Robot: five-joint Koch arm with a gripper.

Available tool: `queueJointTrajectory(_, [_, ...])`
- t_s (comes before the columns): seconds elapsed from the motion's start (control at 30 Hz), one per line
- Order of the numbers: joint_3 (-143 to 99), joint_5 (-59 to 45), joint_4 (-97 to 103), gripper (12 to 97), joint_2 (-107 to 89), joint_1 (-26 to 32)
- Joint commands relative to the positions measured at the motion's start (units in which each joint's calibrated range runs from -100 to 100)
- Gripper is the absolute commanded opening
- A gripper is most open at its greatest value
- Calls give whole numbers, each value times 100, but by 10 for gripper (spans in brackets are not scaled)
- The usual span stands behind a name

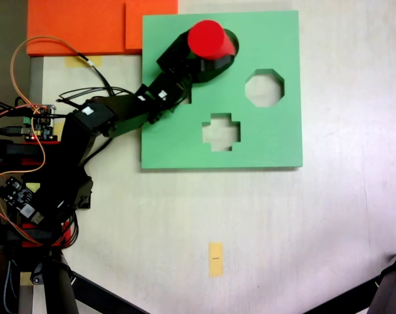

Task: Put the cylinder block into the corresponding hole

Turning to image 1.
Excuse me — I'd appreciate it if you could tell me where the long orange looped wire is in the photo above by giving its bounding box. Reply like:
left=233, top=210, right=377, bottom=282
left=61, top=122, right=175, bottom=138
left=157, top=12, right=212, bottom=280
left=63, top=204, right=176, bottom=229
left=0, top=35, right=114, bottom=177

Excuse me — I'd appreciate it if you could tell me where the blue white braided cable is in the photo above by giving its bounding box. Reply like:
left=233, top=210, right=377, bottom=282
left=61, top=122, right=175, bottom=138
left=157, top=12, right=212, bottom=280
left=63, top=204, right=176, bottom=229
left=3, top=260, right=19, bottom=314

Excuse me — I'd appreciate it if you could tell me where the green shape sorter board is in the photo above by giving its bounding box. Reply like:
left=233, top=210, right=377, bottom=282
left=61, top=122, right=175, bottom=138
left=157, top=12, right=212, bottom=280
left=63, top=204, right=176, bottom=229
left=140, top=10, right=304, bottom=171

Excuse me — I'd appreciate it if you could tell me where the black tripod leg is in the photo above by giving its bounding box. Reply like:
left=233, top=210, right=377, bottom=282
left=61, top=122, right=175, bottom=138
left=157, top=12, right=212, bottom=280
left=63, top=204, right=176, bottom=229
left=18, top=251, right=80, bottom=314
left=369, top=247, right=396, bottom=314

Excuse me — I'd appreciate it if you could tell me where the black USB cable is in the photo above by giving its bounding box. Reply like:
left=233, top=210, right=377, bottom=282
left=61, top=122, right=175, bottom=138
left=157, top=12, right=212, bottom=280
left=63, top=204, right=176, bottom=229
left=0, top=126, right=34, bottom=137

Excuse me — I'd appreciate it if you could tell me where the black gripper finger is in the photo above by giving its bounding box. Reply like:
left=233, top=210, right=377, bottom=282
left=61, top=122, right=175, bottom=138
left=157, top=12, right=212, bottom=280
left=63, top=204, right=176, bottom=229
left=199, top=54, right=236, bottom=83

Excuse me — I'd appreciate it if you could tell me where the red cylinder block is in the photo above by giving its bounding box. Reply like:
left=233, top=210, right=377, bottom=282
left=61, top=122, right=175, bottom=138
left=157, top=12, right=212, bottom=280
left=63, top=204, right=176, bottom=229
left=187, top=19, right=235, bottom=61

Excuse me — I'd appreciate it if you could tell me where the black table clamp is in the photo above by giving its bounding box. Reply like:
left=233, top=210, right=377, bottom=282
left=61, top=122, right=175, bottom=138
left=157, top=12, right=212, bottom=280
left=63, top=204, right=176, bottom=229
left=0, top=228, right=52, bottom=251
left=0, top=139, right=52, bottom=158

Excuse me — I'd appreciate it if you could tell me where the thin black servo wire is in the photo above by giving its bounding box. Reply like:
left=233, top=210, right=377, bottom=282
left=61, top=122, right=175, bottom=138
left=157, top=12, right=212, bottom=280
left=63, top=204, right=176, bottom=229
left=56, top=86, right=133, bottom=105

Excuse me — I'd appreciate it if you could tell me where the red printed base plate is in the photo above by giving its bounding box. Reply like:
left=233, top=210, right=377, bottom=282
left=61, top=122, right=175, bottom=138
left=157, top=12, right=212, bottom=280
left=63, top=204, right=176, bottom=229
left=21, top=141, right=68, bottom=164
left=21, top=220, right=73, bottom=249

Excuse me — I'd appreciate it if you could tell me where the black power circuit board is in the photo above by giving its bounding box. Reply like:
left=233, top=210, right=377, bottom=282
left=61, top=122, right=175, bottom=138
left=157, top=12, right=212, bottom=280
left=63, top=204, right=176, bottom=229
left=0, top=175, right=44, bottom=227

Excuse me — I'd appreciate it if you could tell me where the circuit board with green terminal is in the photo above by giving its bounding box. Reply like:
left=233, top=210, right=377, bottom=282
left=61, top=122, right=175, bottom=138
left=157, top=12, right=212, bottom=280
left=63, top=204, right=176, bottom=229
left=22, top=103, right=58, bottom=142

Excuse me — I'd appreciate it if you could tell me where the large orange foam block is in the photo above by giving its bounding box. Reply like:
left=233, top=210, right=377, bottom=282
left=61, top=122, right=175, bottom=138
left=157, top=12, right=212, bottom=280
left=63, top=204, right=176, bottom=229
left=26, top=0, right=127, bottom=56

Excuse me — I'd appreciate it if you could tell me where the yellow tape strip with mark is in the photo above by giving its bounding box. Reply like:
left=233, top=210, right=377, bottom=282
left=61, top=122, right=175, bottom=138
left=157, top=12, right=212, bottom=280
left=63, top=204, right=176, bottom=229
left=208, top=241, right=225, bottom=278

